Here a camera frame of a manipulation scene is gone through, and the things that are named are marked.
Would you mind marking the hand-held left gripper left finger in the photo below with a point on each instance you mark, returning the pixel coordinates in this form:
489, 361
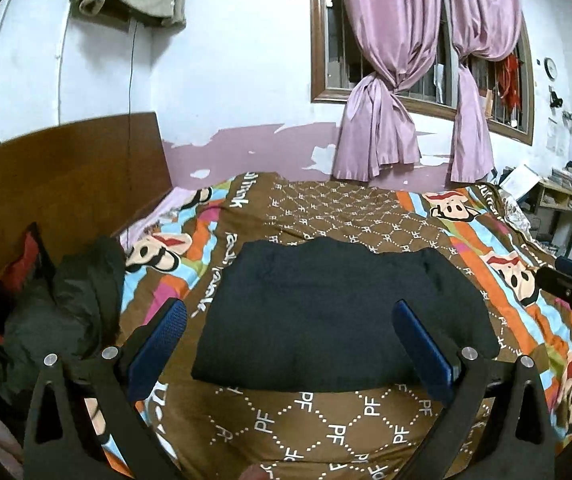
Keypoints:
158, 350

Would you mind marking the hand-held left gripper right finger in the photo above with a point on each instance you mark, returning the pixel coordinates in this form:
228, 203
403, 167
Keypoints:
423, 355

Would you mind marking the black jacket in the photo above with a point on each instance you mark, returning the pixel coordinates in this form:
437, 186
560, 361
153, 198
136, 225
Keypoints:
336, 320

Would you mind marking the dark clothes pile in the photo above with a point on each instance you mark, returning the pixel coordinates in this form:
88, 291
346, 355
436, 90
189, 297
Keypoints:
66, 310

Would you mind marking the clear plastic bag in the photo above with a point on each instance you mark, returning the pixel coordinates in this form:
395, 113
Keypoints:
521, 220

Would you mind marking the wooden shelf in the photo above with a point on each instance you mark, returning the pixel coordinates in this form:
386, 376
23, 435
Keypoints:
561, 195

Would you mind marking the white paper sheet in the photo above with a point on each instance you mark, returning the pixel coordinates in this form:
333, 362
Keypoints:
518, 182

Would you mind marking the lilac bed sheet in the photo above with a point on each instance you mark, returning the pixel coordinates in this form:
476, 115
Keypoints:
176, 205

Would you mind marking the red pillow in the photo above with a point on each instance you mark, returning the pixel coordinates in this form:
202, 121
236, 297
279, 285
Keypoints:
23, 255

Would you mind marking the pink curtain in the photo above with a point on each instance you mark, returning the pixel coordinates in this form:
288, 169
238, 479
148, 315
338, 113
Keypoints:
381, 125
471, 135

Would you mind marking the brown cartoon printed bed sheet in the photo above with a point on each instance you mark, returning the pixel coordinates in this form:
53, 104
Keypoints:
336, 200

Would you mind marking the wooden headboard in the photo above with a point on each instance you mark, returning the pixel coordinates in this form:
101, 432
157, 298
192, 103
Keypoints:
66, 185

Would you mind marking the red hanging clothing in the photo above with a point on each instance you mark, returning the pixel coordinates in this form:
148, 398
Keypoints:
508, 80

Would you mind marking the white wall paper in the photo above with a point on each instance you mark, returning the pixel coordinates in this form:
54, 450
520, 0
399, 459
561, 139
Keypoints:
559, 136

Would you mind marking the round wall clock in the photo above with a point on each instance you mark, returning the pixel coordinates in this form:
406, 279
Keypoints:
550, 67

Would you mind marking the wooden window frame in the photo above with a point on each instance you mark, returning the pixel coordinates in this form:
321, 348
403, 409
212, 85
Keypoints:
318, 60

